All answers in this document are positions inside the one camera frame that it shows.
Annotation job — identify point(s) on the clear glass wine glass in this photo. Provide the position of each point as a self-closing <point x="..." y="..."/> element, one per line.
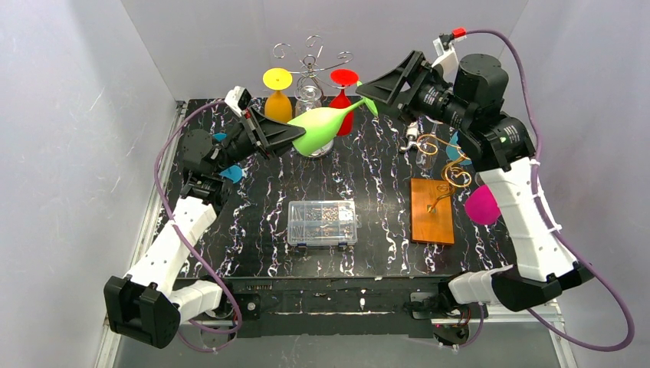
<point x="427" y="150"/>

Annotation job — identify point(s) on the green plastic wine glass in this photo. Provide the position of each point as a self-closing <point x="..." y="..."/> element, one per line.
<point x="322" y="124"/>

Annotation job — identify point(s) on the orange wooden rack base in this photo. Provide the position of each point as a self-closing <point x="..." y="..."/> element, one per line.
<point x="435" y="228"/>

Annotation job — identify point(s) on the pink plastic wine glass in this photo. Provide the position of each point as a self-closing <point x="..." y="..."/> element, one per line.
<point x="481" y="206"/>

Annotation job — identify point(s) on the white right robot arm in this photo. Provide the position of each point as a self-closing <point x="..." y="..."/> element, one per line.
<point x="503" y="155"/>

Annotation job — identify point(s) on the gold wire glass rack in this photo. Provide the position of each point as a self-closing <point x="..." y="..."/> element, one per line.
<point x="455" y="177"/>

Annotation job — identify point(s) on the red plastic wine glass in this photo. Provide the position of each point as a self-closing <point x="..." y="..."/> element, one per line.
<point x="344" y="78"/>

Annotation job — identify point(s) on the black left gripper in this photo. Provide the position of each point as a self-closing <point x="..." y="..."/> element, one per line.
<point x="254" y="132"/>

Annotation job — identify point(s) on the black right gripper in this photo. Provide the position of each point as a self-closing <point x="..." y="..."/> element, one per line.
<point x="415" y="84"/>

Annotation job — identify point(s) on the blue plastic wine glass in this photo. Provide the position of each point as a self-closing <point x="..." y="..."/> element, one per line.
<point x="454" y="151"/>
<point x="234" y="173"/>

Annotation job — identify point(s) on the small silver metal fixture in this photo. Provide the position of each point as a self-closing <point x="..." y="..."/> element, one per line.
<point x="411" y="135"/>

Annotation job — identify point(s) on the yellow plastic wine glass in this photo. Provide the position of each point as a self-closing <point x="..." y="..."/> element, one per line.
<point x="278" y="106"/>

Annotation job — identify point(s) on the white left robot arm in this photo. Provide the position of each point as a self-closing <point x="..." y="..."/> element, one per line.
<point x="172" y="283"/>

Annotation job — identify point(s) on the silver wire glass rack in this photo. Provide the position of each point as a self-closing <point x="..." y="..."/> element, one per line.
<point x="309" y="71"/>

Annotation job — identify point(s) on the clear plastic screw box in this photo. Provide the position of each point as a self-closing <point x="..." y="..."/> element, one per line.
<point x="322" y="223"/>

